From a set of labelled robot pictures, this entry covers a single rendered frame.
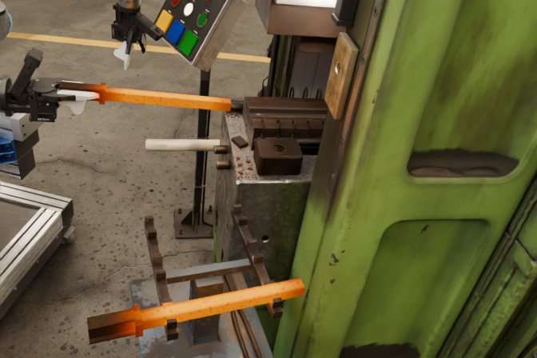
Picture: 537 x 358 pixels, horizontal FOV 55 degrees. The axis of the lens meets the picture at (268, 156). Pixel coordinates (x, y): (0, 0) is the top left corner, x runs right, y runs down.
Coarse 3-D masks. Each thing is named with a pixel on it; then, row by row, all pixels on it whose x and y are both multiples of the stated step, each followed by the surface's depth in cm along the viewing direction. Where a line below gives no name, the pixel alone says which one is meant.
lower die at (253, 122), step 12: (252, 108) 150; (264, 108) 151; (276, 108) 152; (288, 108) 153; (300, 108) 154; (312, 108) 157; (324, 108) 158; (252, 120) 147; (288, 120) 149; (300, 120) 150; (312, 120) 151; (252, 132) 146; (276, 132) 146; (288, 132) 146; (300, 132) 147; (312, 132) 148; (252, 144) 147
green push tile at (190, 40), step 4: (188, 32) 180; (192, 32) 180; (188, 36) 180; (192, 36) 178; (196, 36) 177; (184, 40) 181; (188, 40) 179; (192, 40) 178; (196, 40) 176; (180, 44) 182; (184, 44) 180; (188, 44) 179; (192, 44) 177; (196, 44) 177; (180, 48) 182; (184, 48) 180; (188, 48) 179; (192, 48) 177; (184, 52) 180; (188, 52) 178; (188, 56) 178
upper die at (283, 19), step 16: (256, 0) 141; (272, 0) 122; (272, 16) 125; (288, 16) 125; (304, 16) 126; (320, 16) 127; (272, 32) 127; (288, 32) 128; (304, 32) 129; (320, 32) 129; (336, 32) 130
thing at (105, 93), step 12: (60, 84) 119; (72, 84) 120; (84, 84) 121; (108, 96) 122; (120, 96) 122; (132, 96) 123; (144, 96) 123; (156, 96) 124; (168, 96) 125; (180, 96) 127; (192, 96) 128; (204, 96) 129; (204, 108) 128; (216, 108) 129; (228, 108) 129
